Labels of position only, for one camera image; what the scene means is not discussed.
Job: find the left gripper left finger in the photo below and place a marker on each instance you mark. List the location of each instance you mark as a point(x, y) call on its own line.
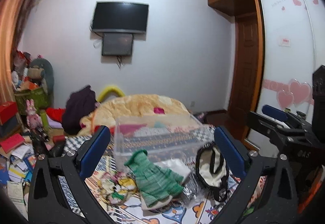
point(47, 202)

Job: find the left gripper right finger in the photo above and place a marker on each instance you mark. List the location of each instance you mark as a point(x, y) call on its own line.
point(278, 201)

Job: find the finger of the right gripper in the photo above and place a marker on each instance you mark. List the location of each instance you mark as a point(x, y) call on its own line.
point(274, 113)

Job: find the white black-trimmed pouch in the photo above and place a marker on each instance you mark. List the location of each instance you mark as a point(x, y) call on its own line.
point(212, 171)

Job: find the white drawstring cloth bag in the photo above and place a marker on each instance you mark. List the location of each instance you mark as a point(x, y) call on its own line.
point(177, 166)

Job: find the green knitted glove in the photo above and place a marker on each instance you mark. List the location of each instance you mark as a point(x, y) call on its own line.
point(154, 182)

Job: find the yellow floral scrunchie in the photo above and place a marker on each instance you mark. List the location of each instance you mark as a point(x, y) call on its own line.
point(116, 187)

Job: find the pink bunny doll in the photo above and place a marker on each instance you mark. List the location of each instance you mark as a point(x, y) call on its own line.
point(33, 119)

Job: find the dark purple clothing pile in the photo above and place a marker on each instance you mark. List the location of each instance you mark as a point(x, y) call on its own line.
point(80, 104)

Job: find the green cardboard box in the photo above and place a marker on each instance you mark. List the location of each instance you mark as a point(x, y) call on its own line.
point(40, 98)

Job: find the red box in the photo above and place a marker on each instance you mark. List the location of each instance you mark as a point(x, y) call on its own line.
point(7, 111)

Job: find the clear plastic storage bin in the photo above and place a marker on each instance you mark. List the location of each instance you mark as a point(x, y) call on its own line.
point(164, 136)

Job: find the wooden wardrobe with sliding doors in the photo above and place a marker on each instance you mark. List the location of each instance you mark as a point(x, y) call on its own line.
point(278, 46)

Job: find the yellow curved plush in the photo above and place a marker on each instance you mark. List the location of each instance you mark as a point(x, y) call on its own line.
point(110, 89)

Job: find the yellow patterned quilt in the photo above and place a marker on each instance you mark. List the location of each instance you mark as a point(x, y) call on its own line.
point(132, 105)

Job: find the grey plush toy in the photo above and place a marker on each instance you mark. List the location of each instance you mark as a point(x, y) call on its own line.
point(41, 70)

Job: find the orange pink curtain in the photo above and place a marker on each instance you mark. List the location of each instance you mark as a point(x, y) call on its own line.
point(14, 15)

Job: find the small dark wall monitor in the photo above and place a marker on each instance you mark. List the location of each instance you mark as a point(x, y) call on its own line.
point(117, 44)

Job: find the black wall television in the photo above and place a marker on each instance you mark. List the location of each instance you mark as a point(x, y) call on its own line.
point(121, 17)

